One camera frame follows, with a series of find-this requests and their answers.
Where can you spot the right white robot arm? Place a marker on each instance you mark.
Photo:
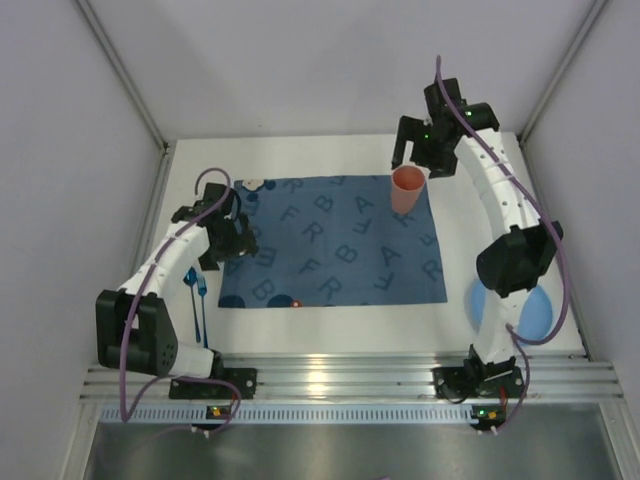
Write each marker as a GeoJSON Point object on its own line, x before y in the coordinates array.
{"type": "Point", "coordinates": [524, 243]}

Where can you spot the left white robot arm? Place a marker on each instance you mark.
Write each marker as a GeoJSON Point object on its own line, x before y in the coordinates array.
{"type": "Point", "coordinates": [134, 328]}

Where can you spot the blue lettered cloth placemat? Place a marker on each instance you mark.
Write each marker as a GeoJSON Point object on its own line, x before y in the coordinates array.
{"type": "Point", "coordinates": [333, 241]}

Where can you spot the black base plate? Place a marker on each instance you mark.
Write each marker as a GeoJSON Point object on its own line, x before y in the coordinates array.
{"type": "Point", "coordinates": [234, 382]}
{"type": "Point", "coordinates": [456, 385]}

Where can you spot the blue plastic plate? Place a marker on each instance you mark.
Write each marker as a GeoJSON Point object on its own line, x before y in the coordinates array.
{"type": "Point", "coordinates": [535, 319]}

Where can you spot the aluminium front rail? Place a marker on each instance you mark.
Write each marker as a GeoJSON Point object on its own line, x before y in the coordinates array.
{"type": "Point", "coordinates": [408, 378]}

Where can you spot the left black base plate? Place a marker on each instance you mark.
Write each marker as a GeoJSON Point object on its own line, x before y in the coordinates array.
{"type": "Point", "coordinates": [234, 382]}

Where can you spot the pink plastic cup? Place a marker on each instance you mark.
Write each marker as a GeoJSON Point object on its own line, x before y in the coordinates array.
{"type": "Point", "coordinates": [407, 183]}

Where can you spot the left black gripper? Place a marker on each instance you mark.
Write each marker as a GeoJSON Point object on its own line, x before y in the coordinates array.
{"type": "Point", "coordinates": [235, 244]}

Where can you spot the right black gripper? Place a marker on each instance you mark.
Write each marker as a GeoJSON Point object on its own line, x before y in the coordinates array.
{"type": "Point", "coordinates": [417, 147]}

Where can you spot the slotted white cable duct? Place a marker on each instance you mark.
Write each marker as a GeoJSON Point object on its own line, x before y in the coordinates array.
{"type": "Point", "coordinates": [319, 414]}

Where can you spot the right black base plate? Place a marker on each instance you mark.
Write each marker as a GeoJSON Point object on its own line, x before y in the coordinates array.
{"type": "Point", "coordinates": [456, 385]}

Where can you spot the blue plastic spoon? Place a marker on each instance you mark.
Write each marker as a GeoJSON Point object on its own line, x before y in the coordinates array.
{"type": "Point", "coordinates": [191, 279]}

